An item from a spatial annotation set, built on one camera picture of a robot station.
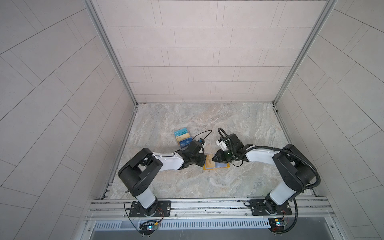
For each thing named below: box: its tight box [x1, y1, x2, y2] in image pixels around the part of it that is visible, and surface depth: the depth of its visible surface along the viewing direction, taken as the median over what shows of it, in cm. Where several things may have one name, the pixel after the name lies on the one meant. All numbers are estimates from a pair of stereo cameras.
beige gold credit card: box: [205, 156, 216, 168], surface depth 87 cm
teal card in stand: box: [174, 128, 189, 137], surface depth 95 cm
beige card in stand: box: [176, 133, 190, 142], surface depth 93 cm
